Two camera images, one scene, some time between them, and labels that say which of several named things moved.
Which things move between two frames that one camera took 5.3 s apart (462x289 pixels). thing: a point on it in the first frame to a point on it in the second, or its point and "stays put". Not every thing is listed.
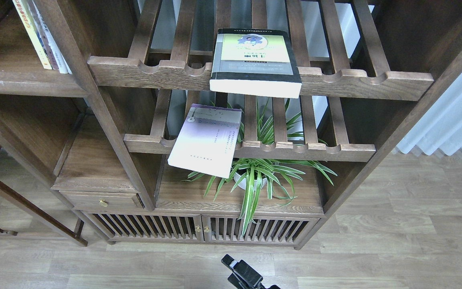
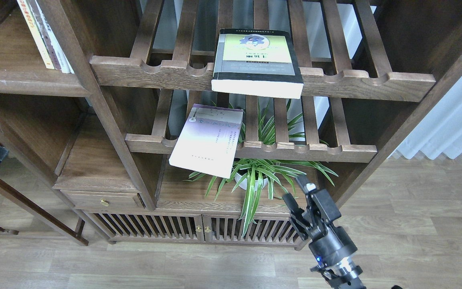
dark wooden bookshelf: x=215 y=123 stays put
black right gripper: x=244 y=276 to x=321 y=211
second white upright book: x=64 y=67 stays put
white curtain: x=457 y=118 stays put
